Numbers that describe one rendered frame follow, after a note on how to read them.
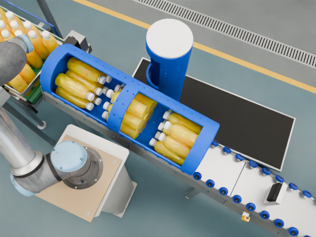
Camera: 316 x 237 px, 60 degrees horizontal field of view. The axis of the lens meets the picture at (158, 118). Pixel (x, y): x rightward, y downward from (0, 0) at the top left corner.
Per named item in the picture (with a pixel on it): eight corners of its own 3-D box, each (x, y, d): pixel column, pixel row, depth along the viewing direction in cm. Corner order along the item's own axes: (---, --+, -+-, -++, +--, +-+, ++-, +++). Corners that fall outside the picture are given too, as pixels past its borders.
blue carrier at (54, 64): (189, 177, 142) (194, 174, 115) (53, 98, 156) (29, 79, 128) (214, 131, 148) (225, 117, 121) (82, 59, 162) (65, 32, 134)
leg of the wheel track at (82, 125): (92, 142, 244) (74, 116, 185) (87, 138, 244) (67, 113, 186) (96, 136, 245) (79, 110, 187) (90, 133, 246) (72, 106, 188)
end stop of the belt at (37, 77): (24, 96, 154) (22, 94, 151) (23, 95, 154) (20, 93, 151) (67, 45, 167) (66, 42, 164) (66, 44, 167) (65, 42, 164)
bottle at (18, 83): (17, 90, 161) (0, 74, 142) (27, 83, 162) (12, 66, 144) (24, 99, 159) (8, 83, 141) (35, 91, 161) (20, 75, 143)
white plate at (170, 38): (171, 11, 168) (171, 12, 169) (136, 34, 161) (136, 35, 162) (202, 40, 161) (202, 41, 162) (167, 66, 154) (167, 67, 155)
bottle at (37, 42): (53, 52, 170) (42, 32, 152) (46, 61, 168) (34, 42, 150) (43, 48, 171) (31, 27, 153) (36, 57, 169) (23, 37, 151)
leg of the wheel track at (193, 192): (189, 200, 229) (203, 192, 170) (183, 196, 229) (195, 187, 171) (193, 193, 230) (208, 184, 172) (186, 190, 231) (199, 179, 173)
